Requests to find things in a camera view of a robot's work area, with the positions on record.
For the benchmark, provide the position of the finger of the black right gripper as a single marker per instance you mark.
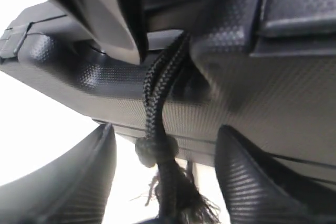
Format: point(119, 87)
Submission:
point(117, 26)

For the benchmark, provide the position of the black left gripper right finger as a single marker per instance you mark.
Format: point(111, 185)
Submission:
point(258, 189)

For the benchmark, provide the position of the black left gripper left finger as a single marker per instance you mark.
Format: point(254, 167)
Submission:
point(73, 188)

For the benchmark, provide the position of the black plastic case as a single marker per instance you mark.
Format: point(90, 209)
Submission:
point(264, 67)

